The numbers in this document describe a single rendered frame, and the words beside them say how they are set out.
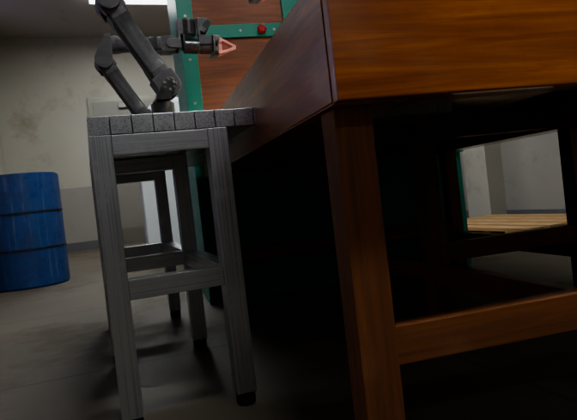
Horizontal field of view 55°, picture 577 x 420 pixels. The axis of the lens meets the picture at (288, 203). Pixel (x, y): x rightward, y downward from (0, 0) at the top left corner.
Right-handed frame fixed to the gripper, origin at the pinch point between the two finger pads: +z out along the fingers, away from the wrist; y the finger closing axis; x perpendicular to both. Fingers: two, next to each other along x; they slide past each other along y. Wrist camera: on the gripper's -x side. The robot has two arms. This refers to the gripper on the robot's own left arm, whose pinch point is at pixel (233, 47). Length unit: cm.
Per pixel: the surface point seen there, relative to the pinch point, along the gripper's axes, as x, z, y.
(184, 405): 108, -40, -80
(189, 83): 5.8, -11.7, 38.1
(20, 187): 38, -104, 222
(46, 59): -164, -103, 641
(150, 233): 79, -14, 244
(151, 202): 54, -12, 244
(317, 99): 47, -24, -136
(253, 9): -28, 21, 36
